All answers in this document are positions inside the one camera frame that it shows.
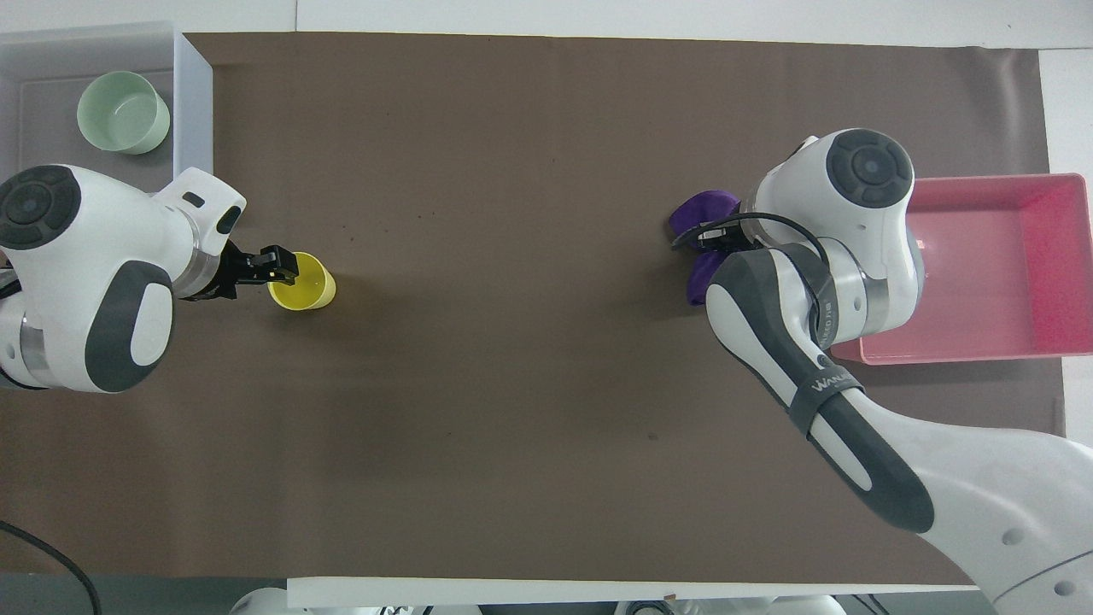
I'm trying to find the black cable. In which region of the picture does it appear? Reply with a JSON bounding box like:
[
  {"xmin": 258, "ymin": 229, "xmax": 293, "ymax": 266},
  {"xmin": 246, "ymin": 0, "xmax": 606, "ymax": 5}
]
[
  {"xmin": 0, "ymin": 518, "xmax": 104, "ymax": 615},
  {"xmin": 672, "ymin": 211, "xmax": 834, "ymax": 288}
]

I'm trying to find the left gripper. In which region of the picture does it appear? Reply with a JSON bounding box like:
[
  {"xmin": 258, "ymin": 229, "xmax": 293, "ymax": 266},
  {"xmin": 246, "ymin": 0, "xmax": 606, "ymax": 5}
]
[{"xmin": 181, "ymin": 241, "xmax": 246, "ymax": 302}]

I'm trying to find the pale green cup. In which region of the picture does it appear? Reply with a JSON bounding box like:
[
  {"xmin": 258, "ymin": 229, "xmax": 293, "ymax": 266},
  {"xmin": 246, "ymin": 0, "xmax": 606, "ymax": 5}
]
[{"xmin": 76, "ymin": 70, "xmax": 172, "ymax": 156}]

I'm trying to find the pink plastic bin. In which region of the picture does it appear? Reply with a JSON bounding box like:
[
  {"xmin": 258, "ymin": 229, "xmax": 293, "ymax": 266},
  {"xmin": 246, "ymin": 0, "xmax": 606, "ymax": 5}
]
[{"xmin": 829, "ymin": 173, "xmax": 1093, "ymax": 367}]

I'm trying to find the crumpled purple trash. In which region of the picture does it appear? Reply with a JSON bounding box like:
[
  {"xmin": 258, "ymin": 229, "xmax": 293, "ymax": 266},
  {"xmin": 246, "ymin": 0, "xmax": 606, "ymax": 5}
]
[{"xmin": 668, "ymin": 189, "xmax": 742, "ymax": 307}]

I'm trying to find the translucent white storage box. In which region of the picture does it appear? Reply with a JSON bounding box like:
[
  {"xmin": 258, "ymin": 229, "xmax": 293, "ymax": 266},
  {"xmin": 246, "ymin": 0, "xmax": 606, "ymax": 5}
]
[{"xmin": 0, "ymin": 22, "xmax": 214, "ymax": 195}]

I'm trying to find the yellow plastic cup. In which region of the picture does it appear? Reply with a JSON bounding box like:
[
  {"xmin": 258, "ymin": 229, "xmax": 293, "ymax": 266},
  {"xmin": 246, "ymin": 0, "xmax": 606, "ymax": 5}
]
[{"xmin": 267, "ymin": 252, "xmax": 337, "ymax": 313}]

